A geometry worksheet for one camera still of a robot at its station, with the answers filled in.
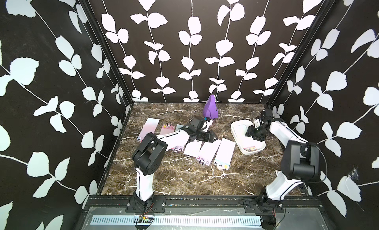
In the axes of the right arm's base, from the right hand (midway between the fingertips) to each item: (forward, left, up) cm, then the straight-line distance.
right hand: (247, 132), depth 93 cm
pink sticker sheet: (+11, +68, -9) cm, 70 cm away
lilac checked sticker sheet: (-8, +36, -8) cm, 38 cm away
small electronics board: (-46, +58, -8) cm, 75 cm away
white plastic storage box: (-7, +2, -3) cm, 8 cm away
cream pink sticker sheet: (-7, -3, -9) cm, 12 cm away
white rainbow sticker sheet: (-12, +15, -9) cm, 21 cm away
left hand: (-5, +21, +2) cm, 22 cm away
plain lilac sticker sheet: (-10, +26, -7) cm, 29 cm away
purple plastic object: (+19, +23, +1) cm, 30 cm away
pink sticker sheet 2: (+7, +55, -7) cm, 56 cm away
